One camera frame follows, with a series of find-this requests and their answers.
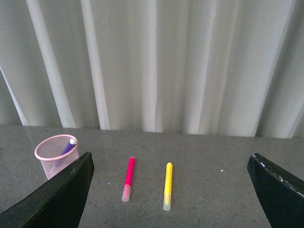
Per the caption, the white pleated curtain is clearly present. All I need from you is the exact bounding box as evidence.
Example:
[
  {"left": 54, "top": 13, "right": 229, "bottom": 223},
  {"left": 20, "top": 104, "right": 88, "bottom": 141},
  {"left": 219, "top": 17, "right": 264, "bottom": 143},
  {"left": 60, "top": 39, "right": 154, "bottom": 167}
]
[{"left": 0, "top": 0, "right": 304, "bottom": 138}]

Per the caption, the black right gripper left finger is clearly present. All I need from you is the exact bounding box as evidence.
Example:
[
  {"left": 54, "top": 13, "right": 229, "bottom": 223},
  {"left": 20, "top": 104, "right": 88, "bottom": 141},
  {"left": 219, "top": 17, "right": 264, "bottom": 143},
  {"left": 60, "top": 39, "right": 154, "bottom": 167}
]
[{"left": 0, "top": 152, "right": 94, "bottom": 228}]

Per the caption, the pink marker pen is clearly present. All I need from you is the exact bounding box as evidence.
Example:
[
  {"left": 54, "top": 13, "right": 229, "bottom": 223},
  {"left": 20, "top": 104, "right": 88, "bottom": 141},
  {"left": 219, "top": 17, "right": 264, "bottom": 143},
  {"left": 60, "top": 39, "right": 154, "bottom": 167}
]
[{"left": 122, "top": 157, "right": 135, "bottom": 202}]

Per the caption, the pink mesh cup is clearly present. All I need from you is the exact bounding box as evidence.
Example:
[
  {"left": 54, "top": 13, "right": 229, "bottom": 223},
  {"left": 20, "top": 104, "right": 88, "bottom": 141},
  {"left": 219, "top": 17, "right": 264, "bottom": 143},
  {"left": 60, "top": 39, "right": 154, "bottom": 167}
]
[{"left": 34, "top": 134, "right": 79, "bottom": 180}]

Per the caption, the purple marker pen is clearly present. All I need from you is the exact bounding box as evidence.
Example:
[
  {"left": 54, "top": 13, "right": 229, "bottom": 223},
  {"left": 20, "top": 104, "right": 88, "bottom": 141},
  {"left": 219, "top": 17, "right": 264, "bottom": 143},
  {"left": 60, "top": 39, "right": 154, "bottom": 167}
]
[{"left": 54, "top": 138, "right": 77, "bottom": 168}]

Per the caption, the yellow marker pen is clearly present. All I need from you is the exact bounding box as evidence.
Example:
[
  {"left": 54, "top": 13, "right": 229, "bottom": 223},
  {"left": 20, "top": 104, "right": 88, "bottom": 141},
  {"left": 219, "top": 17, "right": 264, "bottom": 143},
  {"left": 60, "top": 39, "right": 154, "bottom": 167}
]
[{"left": 163, "top": 162, "right": 173, "bottom": 211}]

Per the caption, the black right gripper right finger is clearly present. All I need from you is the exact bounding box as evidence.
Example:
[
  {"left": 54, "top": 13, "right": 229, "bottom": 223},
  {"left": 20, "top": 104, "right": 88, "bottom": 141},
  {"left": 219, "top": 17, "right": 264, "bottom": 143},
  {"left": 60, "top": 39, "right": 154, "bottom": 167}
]
[{"left": 247, "top": 153, "right": 304, "bottom": 228}]

